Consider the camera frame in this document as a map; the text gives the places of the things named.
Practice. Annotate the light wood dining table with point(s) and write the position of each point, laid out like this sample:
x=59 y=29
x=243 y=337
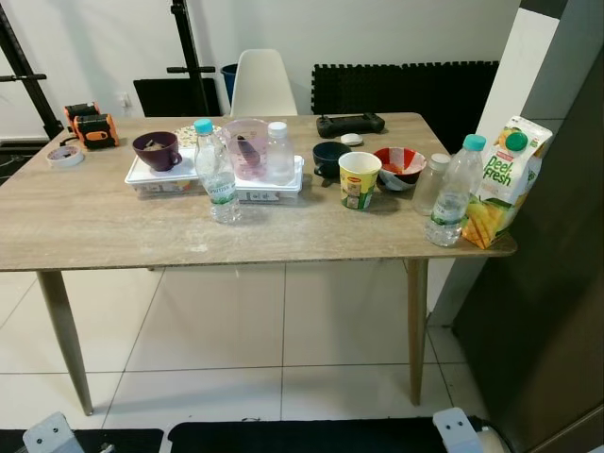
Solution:
x=113 y=217

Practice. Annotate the blue bin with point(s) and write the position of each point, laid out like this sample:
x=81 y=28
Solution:
x=228 y=83

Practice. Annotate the light grey right wrist camera mount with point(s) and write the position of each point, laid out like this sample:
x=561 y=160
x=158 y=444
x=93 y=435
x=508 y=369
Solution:
x=458 y=432

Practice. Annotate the Peel Fresh juice carton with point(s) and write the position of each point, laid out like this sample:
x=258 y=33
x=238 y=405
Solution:
x=514 y=179

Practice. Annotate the small white round puck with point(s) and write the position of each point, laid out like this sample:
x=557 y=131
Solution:
x=351 y=140

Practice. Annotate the red and white bowl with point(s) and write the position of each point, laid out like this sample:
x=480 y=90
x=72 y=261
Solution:
x=401 y=165

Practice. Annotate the white shell chair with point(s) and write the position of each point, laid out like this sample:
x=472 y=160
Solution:
x=262 y=85

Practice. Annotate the white tape roll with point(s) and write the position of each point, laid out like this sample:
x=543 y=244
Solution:
x=64 y=157

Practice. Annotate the black metal stand pole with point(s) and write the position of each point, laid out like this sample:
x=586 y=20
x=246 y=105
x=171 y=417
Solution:
x=188 y=57
x=24 y=77

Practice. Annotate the black foam puzzle mat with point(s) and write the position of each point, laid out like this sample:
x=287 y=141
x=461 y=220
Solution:
x=406 y=94

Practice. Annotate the patterned round placemat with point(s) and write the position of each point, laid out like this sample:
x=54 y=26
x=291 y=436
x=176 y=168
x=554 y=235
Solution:
x=184 y=139

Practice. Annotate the teal-cap clear water bottle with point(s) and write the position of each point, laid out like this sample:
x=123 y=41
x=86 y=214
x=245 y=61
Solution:
x=451 y=203
x=217 y=179

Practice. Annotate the pink transparent jug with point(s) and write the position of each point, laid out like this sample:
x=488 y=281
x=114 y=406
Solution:
x=247 y=146

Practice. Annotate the black remote controller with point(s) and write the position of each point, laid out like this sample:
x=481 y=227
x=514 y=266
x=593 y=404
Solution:
x=349 y=125

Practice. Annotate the yellow instant noodle cup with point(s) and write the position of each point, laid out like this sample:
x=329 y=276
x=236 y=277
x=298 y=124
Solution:
x=359 y=184

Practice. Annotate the white-cap clear plastic bottle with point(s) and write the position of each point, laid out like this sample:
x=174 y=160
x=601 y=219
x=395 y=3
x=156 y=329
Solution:
x=279 y=156

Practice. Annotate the black floor mat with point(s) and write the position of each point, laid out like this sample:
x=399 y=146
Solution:
x=113 y=442
x=311 y=437

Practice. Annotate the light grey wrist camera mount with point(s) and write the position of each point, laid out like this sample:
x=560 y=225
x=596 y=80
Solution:
x=52 y=436
x=458 y=432

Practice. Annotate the white wall outlet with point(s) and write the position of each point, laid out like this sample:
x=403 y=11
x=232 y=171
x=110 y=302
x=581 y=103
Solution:
x=124 y=100

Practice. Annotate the light grey left wrist camera mount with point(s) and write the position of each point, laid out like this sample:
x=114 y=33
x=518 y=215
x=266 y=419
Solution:
x=52 y=436

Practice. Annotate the orange and black device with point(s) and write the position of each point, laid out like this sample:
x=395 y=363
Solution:
x=92 y=127

